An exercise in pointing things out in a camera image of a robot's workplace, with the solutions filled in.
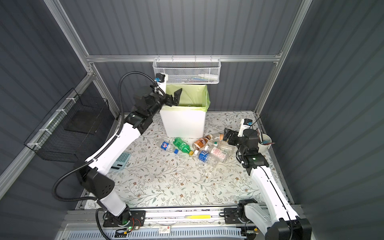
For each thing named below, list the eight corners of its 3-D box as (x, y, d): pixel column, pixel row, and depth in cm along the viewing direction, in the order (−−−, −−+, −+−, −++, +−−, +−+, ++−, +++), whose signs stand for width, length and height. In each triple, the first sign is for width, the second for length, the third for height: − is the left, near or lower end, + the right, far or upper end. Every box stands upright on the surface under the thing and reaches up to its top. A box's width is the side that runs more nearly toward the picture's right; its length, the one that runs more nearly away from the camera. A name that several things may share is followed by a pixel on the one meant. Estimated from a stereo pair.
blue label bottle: (193, 157, 98) (193, 152, 93) (198, 151, 101) (198, 146, 96) (213, 170, 92) (214, 166, 87) (218, 164, 95) (219, 159, 90)
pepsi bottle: (156, 147, 102) (155, 143, 98) (160, 142, 104) (159, 138, 101) (176, 156, 98) (175, 152, 94) (179, 150, 100) (178, 147, 96)
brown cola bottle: (196, 151, 98) (196, 149, 95) (191, 146, 101) (191, 143, 98) (214, 140, 103) (215, 138, 101) (210, 135, 106) (210, 132, 104)
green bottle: (187, 158, 96) (187, 154, 92) (173, 143, 103) (173, 139, 99) (193, 154, 98) (193, 150, 94) (179, 139, 105) (178, 135, 102)
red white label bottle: (202, 159, 96) (202, 156, 93) (204, 147, 101) (204, 144, 98) (228, 163, 94) (229, 160, 91) (229, 152, 99) (230, 148, 96)
